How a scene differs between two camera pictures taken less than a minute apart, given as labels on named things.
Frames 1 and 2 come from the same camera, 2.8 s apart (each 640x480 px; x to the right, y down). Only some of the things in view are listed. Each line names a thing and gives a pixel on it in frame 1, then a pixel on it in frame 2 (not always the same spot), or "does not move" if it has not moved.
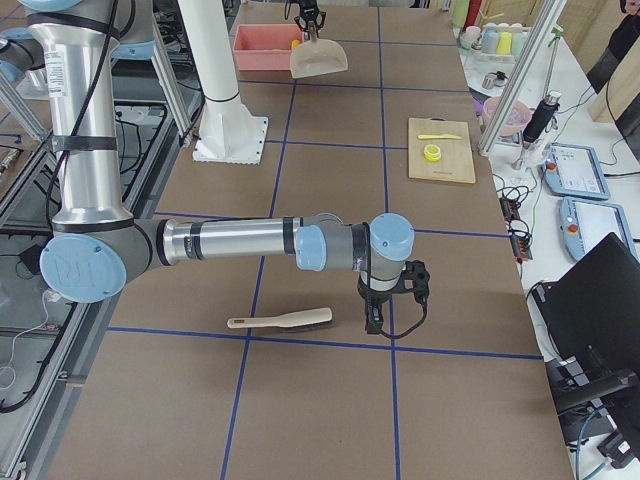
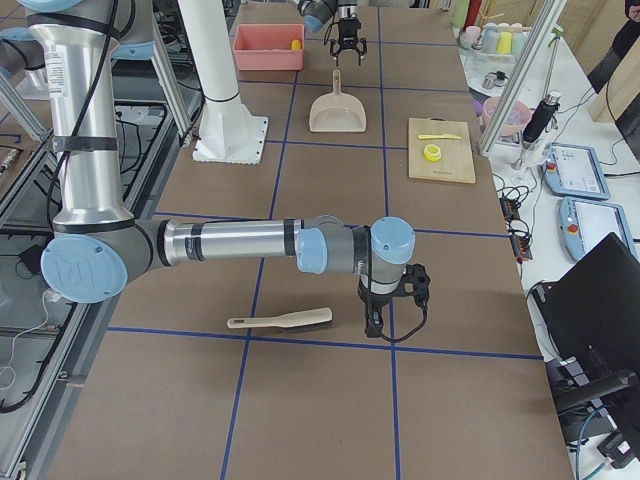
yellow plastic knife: x=438 y=136 does not move
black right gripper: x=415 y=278 does not move
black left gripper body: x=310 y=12 -> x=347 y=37
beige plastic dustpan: x=317 y=56 -> x=338 y=111
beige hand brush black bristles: x=292 y=321 does not move
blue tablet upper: x=572 y=170 does not move
